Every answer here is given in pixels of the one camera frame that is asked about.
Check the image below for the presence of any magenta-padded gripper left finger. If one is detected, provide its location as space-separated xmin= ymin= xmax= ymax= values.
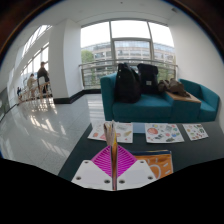
xmin=71 ymin=145 xmax=114 ymax=191

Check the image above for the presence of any brown jacket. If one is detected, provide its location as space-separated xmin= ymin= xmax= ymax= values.
xmin=157 ymin=78 xmax=191 ymax=98

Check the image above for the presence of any metal balcony railing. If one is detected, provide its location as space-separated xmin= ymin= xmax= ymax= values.
xmin=78 ymin=58 xmax=179 ymax=90

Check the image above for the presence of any wooden sofa side table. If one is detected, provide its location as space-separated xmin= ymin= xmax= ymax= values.
xmin=164 ymin=90 xmax=202 ymax=104

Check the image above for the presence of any group of wooden stools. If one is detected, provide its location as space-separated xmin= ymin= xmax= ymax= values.
xmin=18 ymin=76 xmax=54 ymax=103

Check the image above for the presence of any large black backpack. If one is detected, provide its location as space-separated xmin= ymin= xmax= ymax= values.
xmin=114 ymin=62 xmax=142 ymax=104

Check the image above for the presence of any white sticker sheet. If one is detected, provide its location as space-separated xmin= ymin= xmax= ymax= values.
xmin=182 ymin=123 xmax=210 ymax=142
xmin=144 ymin=123 xmax=185 ymax=144
xmin=87 ymin=121 xmax=134 ymax=144

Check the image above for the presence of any person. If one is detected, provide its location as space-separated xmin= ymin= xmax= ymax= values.
xmin=36 ymin=61 xmax=51 ymax=95
xmin=26 ymin=73 xmax=38 ymax=100

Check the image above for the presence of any black backpack with white label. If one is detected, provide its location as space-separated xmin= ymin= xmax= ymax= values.
xmin=136 ymin=63 xmax=160 ymax=95

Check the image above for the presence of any yellow orange printed towel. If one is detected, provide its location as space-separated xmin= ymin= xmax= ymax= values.
xmin=102 ymin=120 xmax=175 ymax=192

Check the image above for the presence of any teal sofa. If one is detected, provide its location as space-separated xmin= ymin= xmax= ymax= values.
xmin=99 ymin=72 xmax=221 ymax=124

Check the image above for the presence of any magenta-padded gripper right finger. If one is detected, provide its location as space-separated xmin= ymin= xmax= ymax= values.
xmin=116 ymin=145 xmax=158 ymax=191

